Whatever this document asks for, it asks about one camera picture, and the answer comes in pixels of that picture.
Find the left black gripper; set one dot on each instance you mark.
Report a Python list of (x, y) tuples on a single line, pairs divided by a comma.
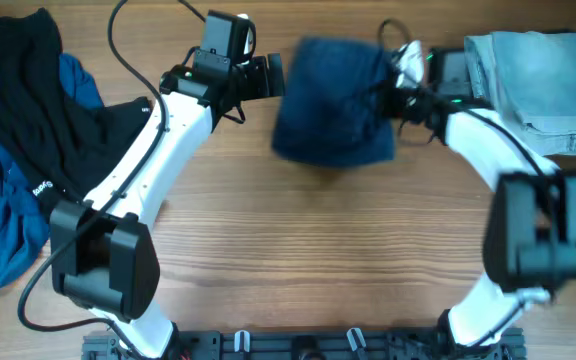
[(259, 76)]

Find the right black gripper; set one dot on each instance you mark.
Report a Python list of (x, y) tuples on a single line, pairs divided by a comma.
[(400, 101)]

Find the navy blue shorts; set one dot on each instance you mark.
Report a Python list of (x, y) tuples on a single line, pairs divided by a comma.
[(332, 113)]

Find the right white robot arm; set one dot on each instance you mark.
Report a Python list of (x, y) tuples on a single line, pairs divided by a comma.
[(529, 247)]

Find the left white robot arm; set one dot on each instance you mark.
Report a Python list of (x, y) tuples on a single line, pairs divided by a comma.
[(102, 254)]

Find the folded light blue jeans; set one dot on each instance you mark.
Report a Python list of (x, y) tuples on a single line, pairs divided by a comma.
[(548, 127)]

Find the black garment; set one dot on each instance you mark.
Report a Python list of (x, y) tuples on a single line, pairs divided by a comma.
[(63, 148)]

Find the teal blue garment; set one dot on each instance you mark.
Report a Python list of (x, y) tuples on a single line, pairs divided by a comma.
[(23, 229)]

